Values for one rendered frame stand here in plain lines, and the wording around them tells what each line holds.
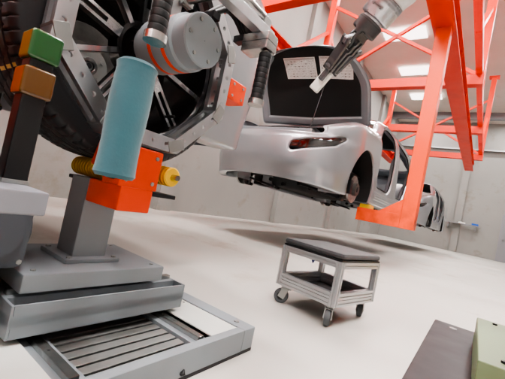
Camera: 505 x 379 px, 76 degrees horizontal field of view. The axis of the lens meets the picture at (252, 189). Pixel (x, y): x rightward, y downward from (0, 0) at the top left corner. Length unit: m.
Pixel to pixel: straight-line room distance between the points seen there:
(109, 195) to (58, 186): 4.06
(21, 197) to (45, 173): 4.42
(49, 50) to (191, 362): 0.77
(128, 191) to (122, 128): 0.21
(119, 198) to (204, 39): 0.45
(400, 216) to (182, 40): 3.71
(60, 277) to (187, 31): 0.66
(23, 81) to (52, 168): 4.40
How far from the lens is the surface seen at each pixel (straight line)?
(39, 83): 0.55
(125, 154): 0.74
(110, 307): 1.01
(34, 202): 0.48
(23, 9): 0.92
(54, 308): 0.94
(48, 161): 4.89
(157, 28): 0.69
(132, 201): 0.91
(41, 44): 0.55
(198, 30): 0.87
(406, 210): 4.24
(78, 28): 1.47
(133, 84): 0.76
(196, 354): 0.98
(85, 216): 1.04
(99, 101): 0.86
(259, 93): 0.91
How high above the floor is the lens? 0.49
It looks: 2 degrees up
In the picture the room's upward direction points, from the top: 12 degrees clockwise
